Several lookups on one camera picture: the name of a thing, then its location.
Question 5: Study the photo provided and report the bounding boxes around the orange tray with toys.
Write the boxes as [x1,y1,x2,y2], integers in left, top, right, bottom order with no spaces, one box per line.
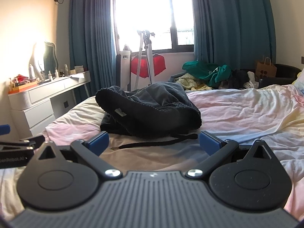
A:
[8,75,38,94]

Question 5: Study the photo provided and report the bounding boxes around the red garment on hanger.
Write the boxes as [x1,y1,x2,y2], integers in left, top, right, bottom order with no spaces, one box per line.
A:
[130,54,166,78]

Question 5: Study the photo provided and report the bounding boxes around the white air purifier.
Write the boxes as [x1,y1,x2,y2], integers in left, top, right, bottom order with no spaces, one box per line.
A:
[116,51,131,91]

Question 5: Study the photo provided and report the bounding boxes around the teal curtain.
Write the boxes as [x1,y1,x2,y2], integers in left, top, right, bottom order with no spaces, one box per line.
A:
[69,0,116,103]
[192,0,276,69]

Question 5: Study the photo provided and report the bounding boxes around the left teal curtain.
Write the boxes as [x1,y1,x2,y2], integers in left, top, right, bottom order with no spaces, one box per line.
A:
[69,0,116,103]

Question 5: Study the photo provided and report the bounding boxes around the white garment on chair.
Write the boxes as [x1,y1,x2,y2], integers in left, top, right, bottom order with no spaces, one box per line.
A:
[243,71,259,89]

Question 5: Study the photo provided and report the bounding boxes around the white vanity desk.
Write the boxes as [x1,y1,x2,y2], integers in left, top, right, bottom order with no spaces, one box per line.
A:
[8,71,91,111]

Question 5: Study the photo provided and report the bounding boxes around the ornate vanity mirror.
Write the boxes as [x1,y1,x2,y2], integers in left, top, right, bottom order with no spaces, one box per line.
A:
[29,41,59,80]

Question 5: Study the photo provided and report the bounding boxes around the black fleece hoodie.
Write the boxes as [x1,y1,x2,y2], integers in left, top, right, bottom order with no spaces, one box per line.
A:
[95,82,202,149]

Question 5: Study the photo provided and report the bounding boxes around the right teal curtain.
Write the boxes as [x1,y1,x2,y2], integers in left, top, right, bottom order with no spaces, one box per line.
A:
[192,0,276,69]

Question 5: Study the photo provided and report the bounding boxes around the green sweatshirt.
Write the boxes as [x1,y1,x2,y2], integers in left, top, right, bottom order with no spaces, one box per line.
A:
[182,61,232,88]

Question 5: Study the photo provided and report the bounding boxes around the yellow fuzzy garment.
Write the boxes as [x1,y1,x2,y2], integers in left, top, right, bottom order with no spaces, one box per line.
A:
[174,73,212,91]

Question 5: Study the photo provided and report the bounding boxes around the pastel tie-dye bed sheet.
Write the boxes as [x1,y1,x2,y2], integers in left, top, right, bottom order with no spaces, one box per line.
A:
[0,84,304,222]

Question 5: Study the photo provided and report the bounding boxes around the brown paper bag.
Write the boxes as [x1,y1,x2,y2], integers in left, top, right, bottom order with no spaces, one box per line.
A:
[255,57,277,79]

